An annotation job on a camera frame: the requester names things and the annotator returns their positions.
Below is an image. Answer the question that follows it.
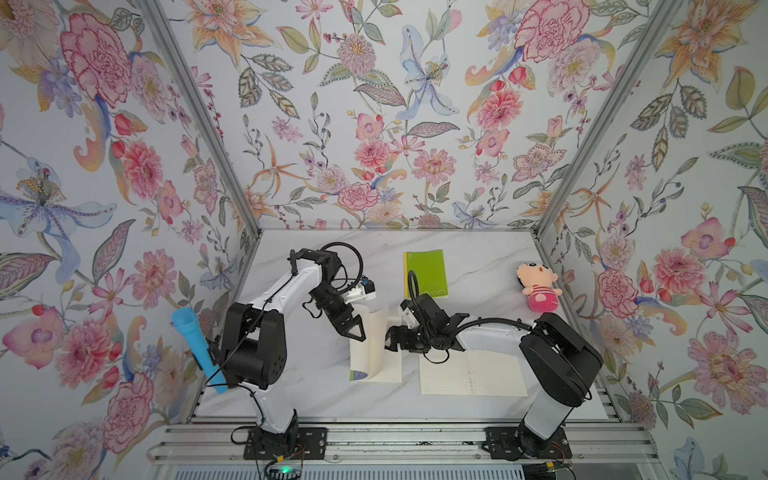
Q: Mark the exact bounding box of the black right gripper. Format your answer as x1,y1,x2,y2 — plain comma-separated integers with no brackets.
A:
379,326,436,352

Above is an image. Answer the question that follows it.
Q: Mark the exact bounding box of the yellow cover lined notebook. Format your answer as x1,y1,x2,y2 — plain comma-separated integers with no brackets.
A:
419,350,528,397

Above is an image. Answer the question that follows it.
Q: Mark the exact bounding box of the purple cover lined notebook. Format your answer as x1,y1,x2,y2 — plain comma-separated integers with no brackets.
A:
349,304,402,384

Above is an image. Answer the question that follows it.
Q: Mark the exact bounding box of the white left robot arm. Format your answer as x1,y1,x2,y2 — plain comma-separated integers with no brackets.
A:
202,242,427,434

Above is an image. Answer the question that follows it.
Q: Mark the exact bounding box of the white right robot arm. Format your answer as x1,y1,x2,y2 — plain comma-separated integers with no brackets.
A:
384,294,604,446

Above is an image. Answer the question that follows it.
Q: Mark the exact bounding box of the green nusign notebook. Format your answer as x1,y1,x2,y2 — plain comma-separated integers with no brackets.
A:
404,250,449,298

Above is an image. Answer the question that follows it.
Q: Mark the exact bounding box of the pink plush doll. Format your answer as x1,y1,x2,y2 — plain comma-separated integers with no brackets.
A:
516,262,562,313

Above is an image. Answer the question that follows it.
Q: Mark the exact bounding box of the blue toy microphone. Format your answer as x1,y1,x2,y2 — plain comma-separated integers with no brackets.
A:
171,307,229,394

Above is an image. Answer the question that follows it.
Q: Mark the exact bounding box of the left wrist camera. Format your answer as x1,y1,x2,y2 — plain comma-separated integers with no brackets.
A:
345,276,376,303

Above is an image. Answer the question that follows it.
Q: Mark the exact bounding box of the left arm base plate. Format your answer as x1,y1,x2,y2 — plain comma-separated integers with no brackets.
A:
243,427,328,462

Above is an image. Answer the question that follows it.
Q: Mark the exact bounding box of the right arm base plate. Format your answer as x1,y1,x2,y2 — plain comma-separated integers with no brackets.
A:
480,425,573,461

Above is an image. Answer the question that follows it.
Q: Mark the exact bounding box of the aluminium front rail frame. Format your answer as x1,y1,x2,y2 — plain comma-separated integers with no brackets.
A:
148,389,669,479

